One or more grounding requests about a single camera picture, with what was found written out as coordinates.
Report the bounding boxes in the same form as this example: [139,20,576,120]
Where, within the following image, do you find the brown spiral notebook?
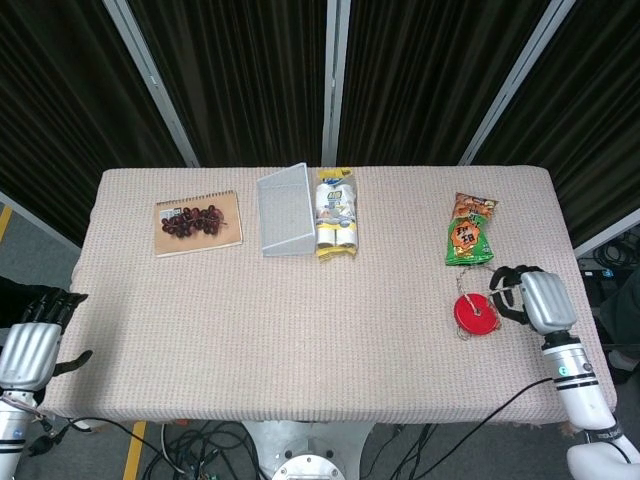
[154,189,245,259]

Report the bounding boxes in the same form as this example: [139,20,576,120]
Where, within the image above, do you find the tangled black floor cables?
[144,420,266,480]

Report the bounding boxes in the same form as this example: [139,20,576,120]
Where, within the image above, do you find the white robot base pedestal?
[241,420,375,480]

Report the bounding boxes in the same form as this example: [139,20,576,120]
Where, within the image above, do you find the red disc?
[453,293,498,335]

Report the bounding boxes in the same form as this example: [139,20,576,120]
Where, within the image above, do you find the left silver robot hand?
[0,287,95,392]

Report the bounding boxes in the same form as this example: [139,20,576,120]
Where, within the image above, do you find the braided beige rope loop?
[453,263,522,341]

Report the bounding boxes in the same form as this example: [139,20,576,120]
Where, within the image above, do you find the dark red grape bunch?
[160,204,227,239]

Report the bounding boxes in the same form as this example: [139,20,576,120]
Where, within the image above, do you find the beige woven tablecloth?
[38,164,617,432]

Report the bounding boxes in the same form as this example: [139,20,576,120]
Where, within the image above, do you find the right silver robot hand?
[488,264,577,337]

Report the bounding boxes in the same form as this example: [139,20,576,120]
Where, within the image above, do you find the green orange snack bag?
[444,192,499,268]

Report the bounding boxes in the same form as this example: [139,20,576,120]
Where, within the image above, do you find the grey metal curtain frame post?
[457,0,579,167]
[320,0,351,166]
[102,0,201,169]

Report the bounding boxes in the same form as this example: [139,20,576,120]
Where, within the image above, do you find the yellow white wrapped roll pack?
[314,167,360,260]

